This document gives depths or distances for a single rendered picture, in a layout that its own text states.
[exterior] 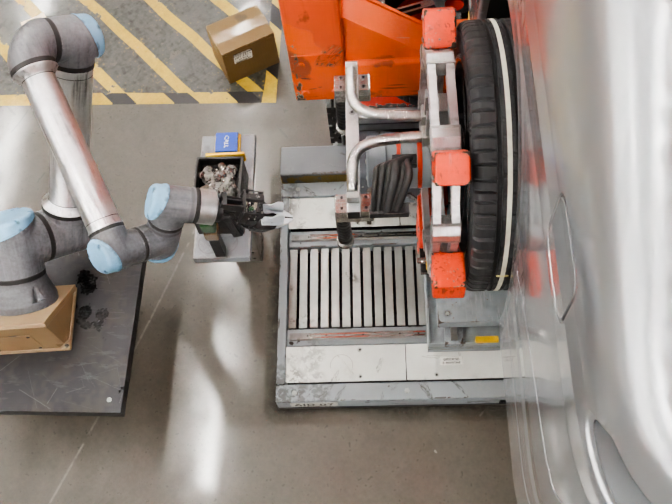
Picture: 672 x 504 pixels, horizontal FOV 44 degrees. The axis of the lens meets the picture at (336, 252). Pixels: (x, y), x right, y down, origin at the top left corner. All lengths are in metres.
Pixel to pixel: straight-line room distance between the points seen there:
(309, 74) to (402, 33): 0.29
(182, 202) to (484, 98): 0.77
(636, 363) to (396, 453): 1.67
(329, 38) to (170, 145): 1.06
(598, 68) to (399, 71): 1.33
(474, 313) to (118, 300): 1.10
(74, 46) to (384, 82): 0.89
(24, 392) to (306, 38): 1.32
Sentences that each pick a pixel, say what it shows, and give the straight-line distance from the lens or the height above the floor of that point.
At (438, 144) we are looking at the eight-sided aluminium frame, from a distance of 1.79.
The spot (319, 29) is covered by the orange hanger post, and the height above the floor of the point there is 0.85.
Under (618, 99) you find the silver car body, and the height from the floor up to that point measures 1.69.
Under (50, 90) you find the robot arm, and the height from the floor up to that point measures 1.01.
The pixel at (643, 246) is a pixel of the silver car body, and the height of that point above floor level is 1.67.
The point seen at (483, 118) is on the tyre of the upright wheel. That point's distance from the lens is 1.76.
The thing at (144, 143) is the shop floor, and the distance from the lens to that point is 3.26.
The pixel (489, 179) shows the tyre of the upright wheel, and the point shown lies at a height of 1.10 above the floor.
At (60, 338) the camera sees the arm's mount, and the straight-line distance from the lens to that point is 2.56.
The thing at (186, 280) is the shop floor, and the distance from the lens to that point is 2.94.
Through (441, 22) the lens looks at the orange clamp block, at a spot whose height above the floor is 1.11.
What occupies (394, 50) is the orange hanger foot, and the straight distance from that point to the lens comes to 2.44.
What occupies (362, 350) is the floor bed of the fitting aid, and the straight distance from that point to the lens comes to 2.67.
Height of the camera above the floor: 2.61
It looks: 64 degrees down
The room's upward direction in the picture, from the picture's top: 9 degrees counter-clockwise
